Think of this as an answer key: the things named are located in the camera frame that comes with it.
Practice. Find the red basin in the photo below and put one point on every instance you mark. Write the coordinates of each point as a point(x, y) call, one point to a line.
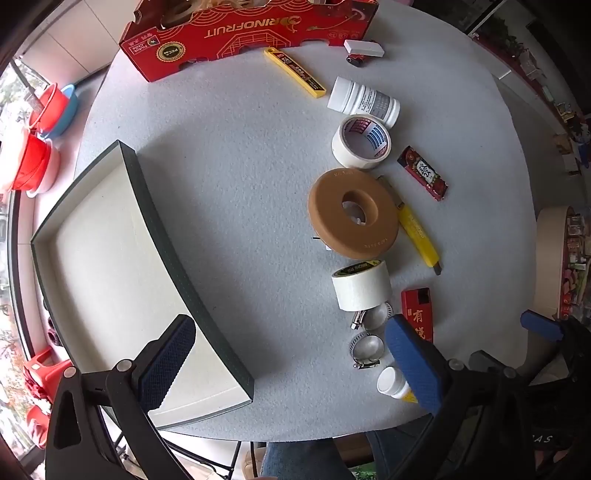
point(51, 104)

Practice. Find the round wooden shelf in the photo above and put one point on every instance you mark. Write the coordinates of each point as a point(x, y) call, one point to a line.
point(549, 258)

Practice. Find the small white bottle yellow label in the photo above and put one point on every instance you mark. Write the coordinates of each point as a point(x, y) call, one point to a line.
point(390, 382)

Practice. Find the person's legs in jeans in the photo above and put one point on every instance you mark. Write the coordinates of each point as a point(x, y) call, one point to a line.
point(300, 461)

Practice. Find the yellow utility knife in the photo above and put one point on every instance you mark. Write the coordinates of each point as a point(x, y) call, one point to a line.
point(418, 235)

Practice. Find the red bucket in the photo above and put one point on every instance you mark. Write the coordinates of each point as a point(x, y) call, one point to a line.
point(30, 161)

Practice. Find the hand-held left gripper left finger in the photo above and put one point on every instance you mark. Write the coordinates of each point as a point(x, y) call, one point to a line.
point(168, 364)

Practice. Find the small red and black object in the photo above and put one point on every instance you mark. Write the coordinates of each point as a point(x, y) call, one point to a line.
point(355, 60)

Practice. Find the small white rectangular block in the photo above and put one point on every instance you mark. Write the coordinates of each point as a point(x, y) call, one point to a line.
point(364, 48)

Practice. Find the yellow blade case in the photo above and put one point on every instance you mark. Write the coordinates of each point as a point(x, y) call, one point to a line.
point(295, 69)

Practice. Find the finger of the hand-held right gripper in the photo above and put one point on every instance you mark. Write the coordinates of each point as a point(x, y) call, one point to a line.
point(540, 325)
point(487, 360)

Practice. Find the blue basin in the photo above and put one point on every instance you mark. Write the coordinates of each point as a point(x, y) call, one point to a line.
point(69, 110)

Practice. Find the red plastic stool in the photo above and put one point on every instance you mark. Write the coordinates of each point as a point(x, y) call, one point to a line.
point(44, 374)

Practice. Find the white tape roll yellow core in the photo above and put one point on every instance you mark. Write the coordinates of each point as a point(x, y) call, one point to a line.
point(360, 288)

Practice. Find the grey-green shallow tray box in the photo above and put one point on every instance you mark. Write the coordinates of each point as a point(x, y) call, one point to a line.
point(106, 277)

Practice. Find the red pack white tile print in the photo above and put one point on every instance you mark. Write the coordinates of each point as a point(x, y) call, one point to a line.
point(422, 173)

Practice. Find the white tape roll red-blue core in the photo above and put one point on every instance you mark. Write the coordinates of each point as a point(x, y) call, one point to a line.
point(346, 154)

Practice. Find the red cardboard fruit box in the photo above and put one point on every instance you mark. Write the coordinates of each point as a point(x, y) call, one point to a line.
point(258, 32)

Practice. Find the red pack gold characters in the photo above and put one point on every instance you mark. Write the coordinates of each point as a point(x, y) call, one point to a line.
point(418, 314)

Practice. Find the large white bottle grey label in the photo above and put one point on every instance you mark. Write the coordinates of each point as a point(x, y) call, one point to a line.
point(360, 99)

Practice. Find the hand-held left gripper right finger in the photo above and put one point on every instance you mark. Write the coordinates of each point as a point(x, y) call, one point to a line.
point(413, 364)

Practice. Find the white basin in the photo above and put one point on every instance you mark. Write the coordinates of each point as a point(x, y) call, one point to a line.
point(53, 177)

